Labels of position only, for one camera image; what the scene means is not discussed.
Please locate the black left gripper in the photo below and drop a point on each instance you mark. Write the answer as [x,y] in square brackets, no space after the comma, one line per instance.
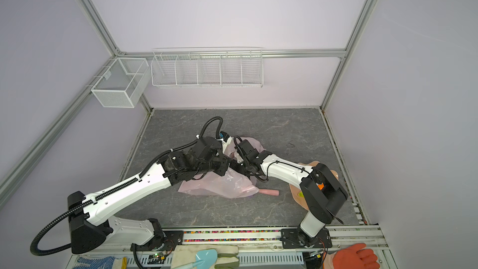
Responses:
[224,161]

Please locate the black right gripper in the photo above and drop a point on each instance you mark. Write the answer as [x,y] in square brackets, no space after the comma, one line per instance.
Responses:
[232,164]

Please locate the pink printed plastic bag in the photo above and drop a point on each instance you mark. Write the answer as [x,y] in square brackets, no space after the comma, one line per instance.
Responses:
[230,186]

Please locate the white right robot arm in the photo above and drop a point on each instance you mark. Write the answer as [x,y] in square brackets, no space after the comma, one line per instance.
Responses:
[323,192]

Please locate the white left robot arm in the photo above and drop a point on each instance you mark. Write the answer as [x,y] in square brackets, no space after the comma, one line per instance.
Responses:
[92,218]

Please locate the teal plastic trowel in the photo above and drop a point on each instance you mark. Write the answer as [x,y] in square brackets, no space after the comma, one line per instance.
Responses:
[204,259]

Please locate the orange rubber glove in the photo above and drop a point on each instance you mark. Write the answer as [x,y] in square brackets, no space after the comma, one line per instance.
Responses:
[356,256]

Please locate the blue knitted glove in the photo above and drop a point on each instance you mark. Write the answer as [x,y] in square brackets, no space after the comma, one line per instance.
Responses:
[94,263]

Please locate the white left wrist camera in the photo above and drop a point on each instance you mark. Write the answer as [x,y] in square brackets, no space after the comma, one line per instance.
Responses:
[225,137]

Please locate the purple scoop pink handle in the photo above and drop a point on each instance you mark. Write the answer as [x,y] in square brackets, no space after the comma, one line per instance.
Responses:
[269,192]

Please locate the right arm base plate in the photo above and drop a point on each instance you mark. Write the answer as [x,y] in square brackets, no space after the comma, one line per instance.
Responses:
[296,239]

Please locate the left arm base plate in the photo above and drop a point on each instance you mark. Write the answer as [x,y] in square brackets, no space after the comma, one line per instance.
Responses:
[168,242]

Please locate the long white wire shelf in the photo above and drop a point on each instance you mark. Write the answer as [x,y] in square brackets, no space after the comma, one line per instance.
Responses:
[227,67]

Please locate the small white wire basket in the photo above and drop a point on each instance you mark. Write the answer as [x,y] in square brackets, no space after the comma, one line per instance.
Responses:
[123,83]

